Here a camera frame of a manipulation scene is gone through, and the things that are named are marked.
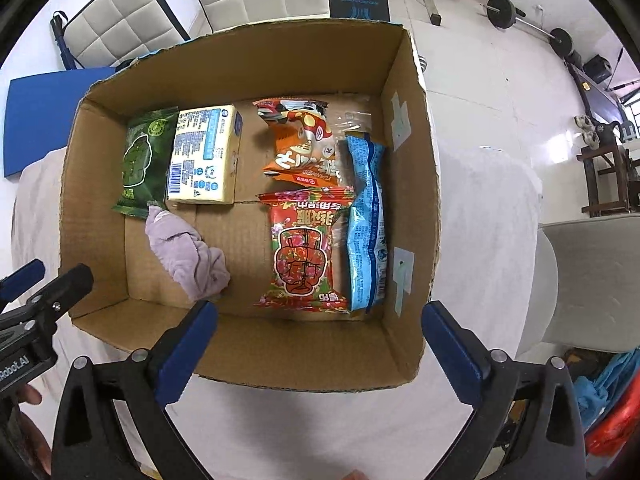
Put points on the yellow tissue pack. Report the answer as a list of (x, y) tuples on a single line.
[(204, 160)]

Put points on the black treadmill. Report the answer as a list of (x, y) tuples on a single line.
[(601, 104)]

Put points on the red plastic bag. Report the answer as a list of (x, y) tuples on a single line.
[(614, 431)]

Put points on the white quilted chair left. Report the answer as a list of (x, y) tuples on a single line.
[(112, 33)]

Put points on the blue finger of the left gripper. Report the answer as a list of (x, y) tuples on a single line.
[(21, 281)]

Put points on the red snack packet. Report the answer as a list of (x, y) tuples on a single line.
[(301, 238)]

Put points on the lilac cloth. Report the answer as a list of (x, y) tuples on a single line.
[(200, 270)]

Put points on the grey sofa seat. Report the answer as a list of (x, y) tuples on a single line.
[(585, 291)]

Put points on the clear plastic packet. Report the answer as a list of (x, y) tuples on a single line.
[(352, 122)]

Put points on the black barbell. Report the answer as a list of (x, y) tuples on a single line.
[(502, 14)]

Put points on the blue mat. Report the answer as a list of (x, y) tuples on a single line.
[(40, 111)]

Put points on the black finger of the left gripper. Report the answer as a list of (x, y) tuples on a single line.
[(58, 297)]

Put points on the orange snack packet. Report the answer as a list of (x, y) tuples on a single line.
[(304, 144)]

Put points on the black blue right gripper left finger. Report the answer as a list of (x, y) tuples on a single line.
[(89, 442)]

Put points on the green snack packet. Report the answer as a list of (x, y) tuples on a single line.
[(149, 142)]

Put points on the person's hand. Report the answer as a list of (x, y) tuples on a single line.
[(37, 441)]

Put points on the dark wooden stool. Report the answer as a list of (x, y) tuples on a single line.
[(612, 181)]

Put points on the brown cardboard box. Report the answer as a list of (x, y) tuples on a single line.
[(351, 64)]

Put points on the blue cloth bag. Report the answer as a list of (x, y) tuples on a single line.
[(595, 398)]

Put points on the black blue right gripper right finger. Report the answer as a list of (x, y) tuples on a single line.
[(527, 410)]

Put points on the blue snack packet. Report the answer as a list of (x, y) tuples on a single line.
[(366, 236)]

